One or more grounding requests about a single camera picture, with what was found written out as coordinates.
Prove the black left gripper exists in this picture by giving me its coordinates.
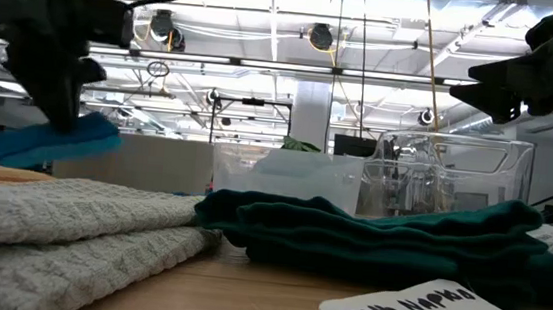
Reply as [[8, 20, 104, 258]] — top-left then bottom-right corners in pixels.
[[0, 0, 115, 137]]

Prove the dark green cloth napkin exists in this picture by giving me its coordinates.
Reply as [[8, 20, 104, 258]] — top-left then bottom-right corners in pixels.
[[188, 171, 553, 310]]

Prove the clear plastic bin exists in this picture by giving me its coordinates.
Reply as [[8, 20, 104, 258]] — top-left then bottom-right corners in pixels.
[[354, 125, 537, 233]]

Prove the artificial striped green plant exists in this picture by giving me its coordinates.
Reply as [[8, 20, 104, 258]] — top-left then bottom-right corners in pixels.
[[280, 134, 323, 155]]

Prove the frosted translucent plastic bin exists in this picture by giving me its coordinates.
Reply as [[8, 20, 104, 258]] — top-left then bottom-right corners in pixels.
[[208, 143, 367, 218]]

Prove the hanging black cable loop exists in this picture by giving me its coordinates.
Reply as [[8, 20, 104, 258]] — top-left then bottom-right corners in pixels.
[[145, 58, 171, 80]]

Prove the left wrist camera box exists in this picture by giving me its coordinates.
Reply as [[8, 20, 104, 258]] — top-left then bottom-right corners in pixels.
[[78, 0, 138, 49]]

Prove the yellow hanging cable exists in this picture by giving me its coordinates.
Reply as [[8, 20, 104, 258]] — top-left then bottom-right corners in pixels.
[[412, 0, 453, 135]]

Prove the black ceiling cable reel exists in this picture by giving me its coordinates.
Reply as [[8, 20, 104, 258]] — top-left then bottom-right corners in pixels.
[[147, 8, 190, 53], [417, 106, 436, 128], [308, 22, 336, 53]]

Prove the black hanging cable with coil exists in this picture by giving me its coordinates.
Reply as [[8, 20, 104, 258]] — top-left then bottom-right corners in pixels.
[[349, 0, 375, 138]]

